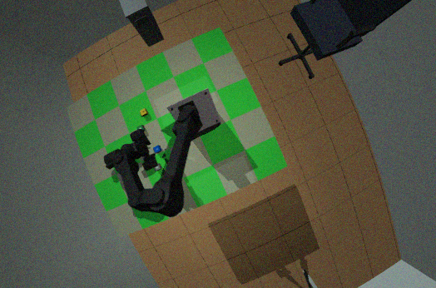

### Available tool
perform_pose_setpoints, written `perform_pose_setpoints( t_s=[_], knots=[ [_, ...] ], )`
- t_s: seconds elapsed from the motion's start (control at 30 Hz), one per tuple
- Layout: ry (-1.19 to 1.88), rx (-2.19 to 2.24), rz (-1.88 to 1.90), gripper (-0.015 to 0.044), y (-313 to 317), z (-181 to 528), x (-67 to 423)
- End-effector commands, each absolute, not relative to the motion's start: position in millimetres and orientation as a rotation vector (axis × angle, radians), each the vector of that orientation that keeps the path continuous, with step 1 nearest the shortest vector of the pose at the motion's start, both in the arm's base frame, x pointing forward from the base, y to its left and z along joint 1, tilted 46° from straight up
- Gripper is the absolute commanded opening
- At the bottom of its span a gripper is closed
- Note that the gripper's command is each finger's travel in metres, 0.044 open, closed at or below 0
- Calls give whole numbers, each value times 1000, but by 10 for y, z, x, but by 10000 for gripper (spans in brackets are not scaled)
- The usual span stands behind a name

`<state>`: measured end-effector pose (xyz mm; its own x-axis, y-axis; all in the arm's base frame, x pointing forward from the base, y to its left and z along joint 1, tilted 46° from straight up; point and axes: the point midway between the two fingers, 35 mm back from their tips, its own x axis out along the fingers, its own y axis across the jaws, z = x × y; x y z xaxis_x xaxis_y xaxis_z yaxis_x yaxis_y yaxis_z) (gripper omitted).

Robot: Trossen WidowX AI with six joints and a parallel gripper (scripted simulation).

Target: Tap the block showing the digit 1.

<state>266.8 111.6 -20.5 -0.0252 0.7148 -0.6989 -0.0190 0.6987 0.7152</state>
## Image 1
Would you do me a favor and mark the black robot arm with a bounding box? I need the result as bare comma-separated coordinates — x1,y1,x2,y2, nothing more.
104,101,203,217

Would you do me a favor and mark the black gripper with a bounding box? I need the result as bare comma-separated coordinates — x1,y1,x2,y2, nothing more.
130,129,158,171

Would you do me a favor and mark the blue block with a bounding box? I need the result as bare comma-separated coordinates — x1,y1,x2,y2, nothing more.
153,145,162,153

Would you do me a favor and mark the yellow block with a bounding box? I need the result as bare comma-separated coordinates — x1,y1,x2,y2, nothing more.
140,108,148,117

